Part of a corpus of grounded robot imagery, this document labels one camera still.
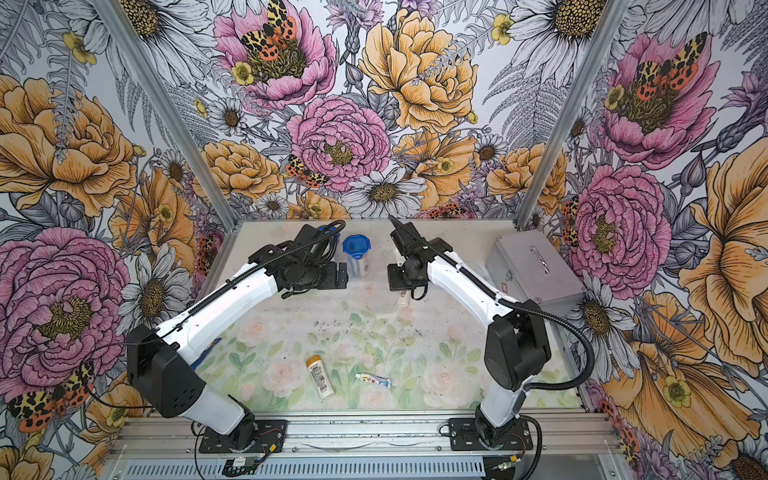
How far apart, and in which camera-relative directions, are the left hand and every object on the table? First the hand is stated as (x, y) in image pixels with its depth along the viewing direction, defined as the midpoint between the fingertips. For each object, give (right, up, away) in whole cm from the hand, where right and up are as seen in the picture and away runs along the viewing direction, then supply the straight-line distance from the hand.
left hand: (328, 286), depth 81 cm
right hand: (+19, -1, +4) cm, 19 cm away
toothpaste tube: (+12, -25, +1) cm, 28 cm away
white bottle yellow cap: (+21, -6, +15) cm, 27 cm away
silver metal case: (+57, +5, +10) cm, 58 cm away
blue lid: (+5, +11, +17) cm, 21 cm away
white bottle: (-2, -24, 0) cm, 24 cm away
